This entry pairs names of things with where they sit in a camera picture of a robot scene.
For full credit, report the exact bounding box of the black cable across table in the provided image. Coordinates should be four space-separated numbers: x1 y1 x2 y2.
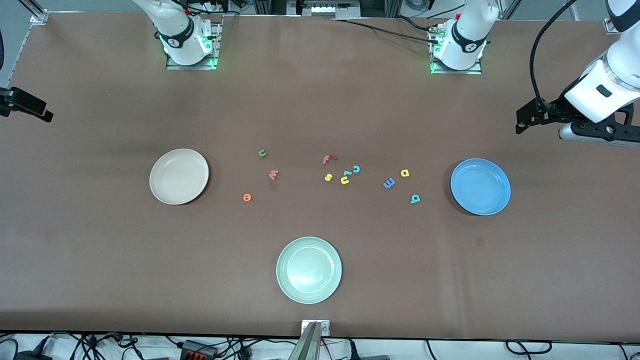
330 16 442 45

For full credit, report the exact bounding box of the beige brown plate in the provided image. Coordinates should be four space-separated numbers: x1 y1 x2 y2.
149 148 210 206

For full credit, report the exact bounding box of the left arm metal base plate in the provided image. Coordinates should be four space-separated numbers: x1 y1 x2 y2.
430 20 484 76

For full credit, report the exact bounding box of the aluminium camera mount profile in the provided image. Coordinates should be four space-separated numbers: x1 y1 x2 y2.
289 320 331 360

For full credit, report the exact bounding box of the grey equipment box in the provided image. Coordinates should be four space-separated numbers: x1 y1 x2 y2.
287 0 362 20

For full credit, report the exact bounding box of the pale green plate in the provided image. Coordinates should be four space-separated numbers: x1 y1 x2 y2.
276 236 343 305

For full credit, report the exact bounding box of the black looped floor cable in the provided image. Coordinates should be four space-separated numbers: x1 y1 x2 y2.
505 339 554 356

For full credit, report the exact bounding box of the black tangled floor cable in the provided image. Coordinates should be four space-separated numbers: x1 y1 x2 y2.
30 332 147 360

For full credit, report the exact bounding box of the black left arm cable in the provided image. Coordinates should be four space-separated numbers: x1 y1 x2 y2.
530 0 587 117

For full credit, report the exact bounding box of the blue plate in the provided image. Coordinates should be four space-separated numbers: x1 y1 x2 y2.
450 158 512 216

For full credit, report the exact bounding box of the black orange power strip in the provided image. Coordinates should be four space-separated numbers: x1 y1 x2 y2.
180 339 219 360

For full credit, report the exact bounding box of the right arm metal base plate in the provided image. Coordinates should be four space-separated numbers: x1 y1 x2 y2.
166 21 223 71

